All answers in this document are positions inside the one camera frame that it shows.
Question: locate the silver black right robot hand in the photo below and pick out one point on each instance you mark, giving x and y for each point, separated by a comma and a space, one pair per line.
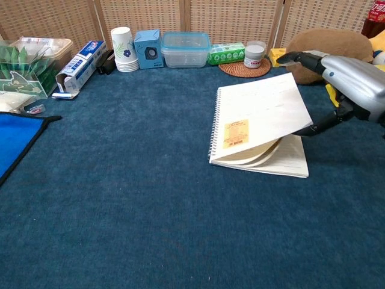
352, 78

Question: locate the white spiral notebook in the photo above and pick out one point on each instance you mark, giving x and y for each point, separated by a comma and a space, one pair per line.
264, 120

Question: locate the yellow snack bag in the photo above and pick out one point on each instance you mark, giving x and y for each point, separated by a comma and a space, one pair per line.
332, 94

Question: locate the brown capybara plush toy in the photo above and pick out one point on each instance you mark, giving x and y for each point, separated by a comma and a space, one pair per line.
337, 40

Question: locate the yellow plush toy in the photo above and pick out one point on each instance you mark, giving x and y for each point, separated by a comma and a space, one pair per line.
379, 48

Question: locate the red cola bottle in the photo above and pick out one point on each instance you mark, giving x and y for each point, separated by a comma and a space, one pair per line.
374, 18

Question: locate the yellow cheese block toy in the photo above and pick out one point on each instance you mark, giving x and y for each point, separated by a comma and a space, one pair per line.
276, 55

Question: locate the white jar with label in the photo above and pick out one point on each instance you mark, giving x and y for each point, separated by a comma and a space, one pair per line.
254, 54

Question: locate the round woven rattan coaster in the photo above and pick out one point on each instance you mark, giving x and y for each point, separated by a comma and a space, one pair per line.
244, 70

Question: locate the green tissue pack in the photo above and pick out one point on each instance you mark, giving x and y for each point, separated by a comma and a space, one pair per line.
226, 53

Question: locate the clear container with blue lid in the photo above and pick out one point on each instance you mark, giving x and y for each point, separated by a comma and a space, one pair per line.
185, 49

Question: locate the woven wooden folding screen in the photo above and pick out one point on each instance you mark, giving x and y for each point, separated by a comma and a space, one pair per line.
192, 18

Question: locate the blue cardboard speaker box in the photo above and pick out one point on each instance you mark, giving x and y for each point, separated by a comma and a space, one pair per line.
148, 49

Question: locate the stack of floral paper cups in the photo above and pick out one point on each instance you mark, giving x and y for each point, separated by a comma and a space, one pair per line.
124, 49

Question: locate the black stapler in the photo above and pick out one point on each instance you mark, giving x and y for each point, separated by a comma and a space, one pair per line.
106, 63

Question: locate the blue white toothpaste box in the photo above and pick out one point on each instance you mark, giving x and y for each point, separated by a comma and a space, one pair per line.
78, 70

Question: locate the beige tray with plastic packets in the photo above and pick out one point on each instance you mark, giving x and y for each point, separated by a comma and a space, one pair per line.
57, 48

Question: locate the small red clear wrapper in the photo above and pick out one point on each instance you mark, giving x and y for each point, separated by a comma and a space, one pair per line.
36, 109

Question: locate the clear green leaf tissue box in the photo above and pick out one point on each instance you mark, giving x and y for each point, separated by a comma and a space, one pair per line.
24, 75

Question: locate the white plastic bag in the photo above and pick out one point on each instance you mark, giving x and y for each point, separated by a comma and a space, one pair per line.
10, 100

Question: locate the blue cloth with black trim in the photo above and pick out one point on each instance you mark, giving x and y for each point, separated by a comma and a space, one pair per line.
15, 138

